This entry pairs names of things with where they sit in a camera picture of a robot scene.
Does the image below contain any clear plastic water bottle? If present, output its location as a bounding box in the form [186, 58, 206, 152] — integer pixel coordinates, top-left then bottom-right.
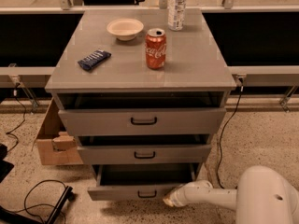
[168, 0, 187, 31]

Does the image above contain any white paper bowl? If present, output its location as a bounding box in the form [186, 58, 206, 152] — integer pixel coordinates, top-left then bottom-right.
[107, 19, 144, 41]

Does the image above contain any red coca-cola can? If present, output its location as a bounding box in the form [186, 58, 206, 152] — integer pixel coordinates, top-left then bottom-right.
[145, 28, 166, 69]

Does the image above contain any grey bottom drawer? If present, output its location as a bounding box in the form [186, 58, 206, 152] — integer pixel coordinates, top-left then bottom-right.
[88, 163, 201, 201]

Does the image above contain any brown cardboard box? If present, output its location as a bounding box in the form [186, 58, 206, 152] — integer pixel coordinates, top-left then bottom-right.
[36, 100, 82, 165]

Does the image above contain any grey middle drawer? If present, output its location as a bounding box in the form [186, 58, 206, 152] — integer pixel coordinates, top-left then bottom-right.
[78, 134, 211, 164]

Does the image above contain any grey drawer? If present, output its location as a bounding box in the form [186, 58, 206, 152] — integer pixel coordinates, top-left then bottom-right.
[59, 93, 226, 136]
[88, 163, 201, 201]
[78, 134, 211, 164]

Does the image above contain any grey drawer cabinet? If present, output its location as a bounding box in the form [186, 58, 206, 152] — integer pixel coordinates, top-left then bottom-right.
[45, 8, 237, 179]

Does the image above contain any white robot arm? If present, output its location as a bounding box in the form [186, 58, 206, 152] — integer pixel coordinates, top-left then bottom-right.
[164, 166, 299, 224]

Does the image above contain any black power adapter cable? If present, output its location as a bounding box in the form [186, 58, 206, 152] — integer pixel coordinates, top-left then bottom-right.
[216, 75, 245, 189]

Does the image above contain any grey top drawer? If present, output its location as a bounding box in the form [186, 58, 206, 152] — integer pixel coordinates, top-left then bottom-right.
[59, 93, 226, 136]

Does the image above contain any black cable on left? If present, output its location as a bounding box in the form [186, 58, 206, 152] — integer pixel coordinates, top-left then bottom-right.
[5, 83, 28, 154]

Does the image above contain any black stand base left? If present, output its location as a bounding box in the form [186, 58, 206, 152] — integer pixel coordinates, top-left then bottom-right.
[0, 186, 75, 224]

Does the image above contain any blue snack packet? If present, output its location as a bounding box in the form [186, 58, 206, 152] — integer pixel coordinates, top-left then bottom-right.
[78, 49, 111, 72]

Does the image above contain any black coiled floor cable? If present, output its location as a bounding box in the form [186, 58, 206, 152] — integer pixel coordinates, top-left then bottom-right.
[12, 179, 68, 224]

